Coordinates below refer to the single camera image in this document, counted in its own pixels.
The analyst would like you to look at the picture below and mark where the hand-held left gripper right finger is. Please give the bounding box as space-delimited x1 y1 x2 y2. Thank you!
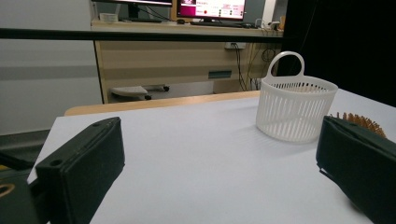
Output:
316 115 396 224

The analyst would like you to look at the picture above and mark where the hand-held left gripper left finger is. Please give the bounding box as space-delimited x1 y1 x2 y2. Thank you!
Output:
35 116 126 224

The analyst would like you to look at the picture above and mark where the brown wooden hairbrush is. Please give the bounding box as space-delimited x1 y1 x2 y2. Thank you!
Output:
330 111 388 139

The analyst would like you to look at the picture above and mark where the white slotted plastic basket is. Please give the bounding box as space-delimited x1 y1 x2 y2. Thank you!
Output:
255 50 339 144

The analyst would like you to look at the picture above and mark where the office chair base with casters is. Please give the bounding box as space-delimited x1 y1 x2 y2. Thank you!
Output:
109 84 171 102

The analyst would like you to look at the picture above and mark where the black curtain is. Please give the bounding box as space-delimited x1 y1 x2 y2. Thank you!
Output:
276 0 396 107

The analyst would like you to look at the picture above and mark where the light wooden desk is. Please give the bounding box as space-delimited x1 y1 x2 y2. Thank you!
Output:
91 19 285 105

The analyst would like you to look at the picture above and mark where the white container on desk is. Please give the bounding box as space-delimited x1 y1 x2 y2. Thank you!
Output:
98 12 120 23

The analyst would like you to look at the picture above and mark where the grey desk label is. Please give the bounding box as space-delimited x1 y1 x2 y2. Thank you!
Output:
207 70 233 79

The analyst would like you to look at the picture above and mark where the dark computer monitor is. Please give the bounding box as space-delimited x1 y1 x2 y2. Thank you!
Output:
92 0 173 21

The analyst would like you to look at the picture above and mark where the black keyboard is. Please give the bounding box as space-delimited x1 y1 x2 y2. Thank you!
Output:
190 20 245 28

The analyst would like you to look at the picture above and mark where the computer monitor with pink screen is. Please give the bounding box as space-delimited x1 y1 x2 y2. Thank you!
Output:
177 0 247 22

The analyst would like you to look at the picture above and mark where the black horizontal frame bar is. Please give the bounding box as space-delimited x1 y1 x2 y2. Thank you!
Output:
0 27 284 44

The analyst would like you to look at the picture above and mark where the bundle of black desk cables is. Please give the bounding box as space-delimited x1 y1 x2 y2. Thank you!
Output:
233 42 281 91

